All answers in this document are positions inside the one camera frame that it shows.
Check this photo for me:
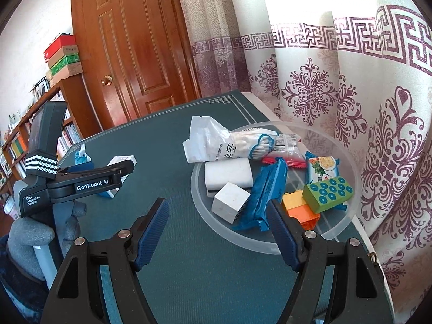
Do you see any orange yellow cube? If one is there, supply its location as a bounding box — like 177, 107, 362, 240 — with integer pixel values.
282, 190, 320, 230

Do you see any green block with blue dots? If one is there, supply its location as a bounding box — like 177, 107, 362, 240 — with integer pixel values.
302, 176, 354, 214

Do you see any blue tissue pack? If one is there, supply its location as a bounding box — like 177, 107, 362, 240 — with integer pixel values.
233, 158, 288, 232

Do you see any blue snack packet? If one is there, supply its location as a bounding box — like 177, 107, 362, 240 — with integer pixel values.
305, 151, 348, 211

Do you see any black white zigzag cube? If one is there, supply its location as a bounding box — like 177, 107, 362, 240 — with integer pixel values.
211, 182, 250, 224

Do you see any white sponge block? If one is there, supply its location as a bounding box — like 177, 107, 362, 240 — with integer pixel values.
204, 158, 253, 197

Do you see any red white packet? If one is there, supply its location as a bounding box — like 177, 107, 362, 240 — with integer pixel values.
261, 134, 307, 168

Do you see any white cotton swab bag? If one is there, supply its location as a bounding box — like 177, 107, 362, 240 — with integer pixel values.
182, 116, 278, 163

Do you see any grey gloved left hand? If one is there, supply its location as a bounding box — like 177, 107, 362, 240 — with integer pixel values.
6, 200, 87, 282

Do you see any blue rubber glove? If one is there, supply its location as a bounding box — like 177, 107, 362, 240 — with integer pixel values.
70, 144, 95, 173

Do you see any wooden bookshelf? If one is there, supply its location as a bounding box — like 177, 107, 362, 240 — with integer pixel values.
1, 75, 101, 204

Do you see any teal table mat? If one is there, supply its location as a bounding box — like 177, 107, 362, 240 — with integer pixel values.
50, 89, 396, 324

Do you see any clear plastic bowl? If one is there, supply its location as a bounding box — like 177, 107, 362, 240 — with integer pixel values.
190, 121, 362, 255

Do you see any brown cardboard box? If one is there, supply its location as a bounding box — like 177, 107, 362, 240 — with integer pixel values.
50, 62, 83, 87

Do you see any brass door knob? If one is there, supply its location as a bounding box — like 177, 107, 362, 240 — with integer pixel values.
100, 75, 113, 86

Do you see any green box on shelf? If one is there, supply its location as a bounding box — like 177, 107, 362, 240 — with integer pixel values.
50, 53, 80, 76

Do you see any red box on shelf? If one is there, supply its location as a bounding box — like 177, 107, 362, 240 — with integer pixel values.
43, 34, 76, 63

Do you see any wooden door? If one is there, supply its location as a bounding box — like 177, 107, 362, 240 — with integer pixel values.
71, 0, 201, 130

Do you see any patterned purple curtain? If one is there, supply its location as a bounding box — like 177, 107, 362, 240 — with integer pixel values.
180, 0, 431, 323

